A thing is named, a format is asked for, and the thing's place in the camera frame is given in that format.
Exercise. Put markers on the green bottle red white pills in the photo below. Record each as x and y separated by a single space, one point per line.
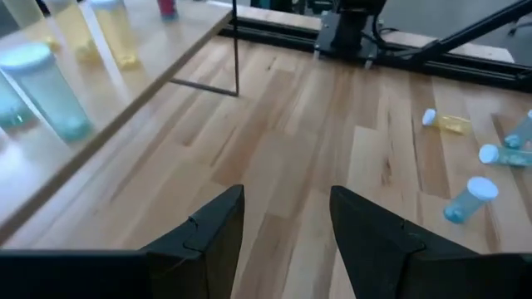
12 114

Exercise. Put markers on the green pill bottle white cap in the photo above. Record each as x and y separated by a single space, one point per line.
507 156

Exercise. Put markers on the wooden shelf black metal legs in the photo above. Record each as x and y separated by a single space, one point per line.
145 62

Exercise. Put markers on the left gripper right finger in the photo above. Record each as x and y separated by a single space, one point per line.
390 261

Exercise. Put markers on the large teal pill bottle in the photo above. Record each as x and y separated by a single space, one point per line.
45 91

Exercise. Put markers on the blue pill bottle white cap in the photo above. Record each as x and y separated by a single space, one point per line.
519 133
469 199

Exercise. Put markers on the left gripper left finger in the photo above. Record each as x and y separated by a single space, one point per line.
203 257

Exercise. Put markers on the yellow pill bottle white cap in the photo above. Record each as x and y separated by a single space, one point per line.
72 29
446 122
114 33

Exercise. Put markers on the blue bottle red pills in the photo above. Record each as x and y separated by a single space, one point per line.
167 8

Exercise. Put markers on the black aluminium rail frame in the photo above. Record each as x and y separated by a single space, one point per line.
457 68

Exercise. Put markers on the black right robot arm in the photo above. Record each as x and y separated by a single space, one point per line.
349 29

